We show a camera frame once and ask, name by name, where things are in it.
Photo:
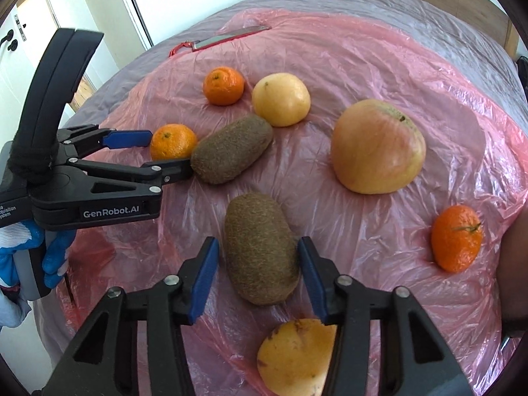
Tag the white door with handle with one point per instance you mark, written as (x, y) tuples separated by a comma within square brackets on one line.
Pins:
[(33, 27)]

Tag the blue white gloved hand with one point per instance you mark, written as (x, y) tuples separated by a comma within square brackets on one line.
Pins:
[(33, 262)]

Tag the yellow round citrus fruit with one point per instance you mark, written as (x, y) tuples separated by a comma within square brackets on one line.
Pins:
[(282, 99)]

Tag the mandarin with stem right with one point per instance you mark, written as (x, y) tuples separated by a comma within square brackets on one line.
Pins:
[(456, 237)]

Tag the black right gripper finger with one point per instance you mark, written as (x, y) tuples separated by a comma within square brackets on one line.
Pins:
[(161, 172)]

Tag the yellow spotted apple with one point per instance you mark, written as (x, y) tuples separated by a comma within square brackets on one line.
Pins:
[(294, 359)]

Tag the grey bed cover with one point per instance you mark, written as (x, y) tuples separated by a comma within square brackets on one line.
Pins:
[(480, 59)]

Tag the brown kiwi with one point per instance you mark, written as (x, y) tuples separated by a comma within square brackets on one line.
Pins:
[(260, 250), (228, 152)]

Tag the phone in red case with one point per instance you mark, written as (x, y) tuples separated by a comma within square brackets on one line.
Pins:
[(198, 45)]

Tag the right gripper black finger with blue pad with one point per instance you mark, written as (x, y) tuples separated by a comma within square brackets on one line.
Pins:
[(414, 357), (89, 139), (101, 359)]

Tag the pink plastic sheet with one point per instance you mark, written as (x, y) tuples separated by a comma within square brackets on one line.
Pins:
[(476, 156)]

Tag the mandarin top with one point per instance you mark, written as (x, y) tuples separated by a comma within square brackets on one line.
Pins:
[(223, 86)]

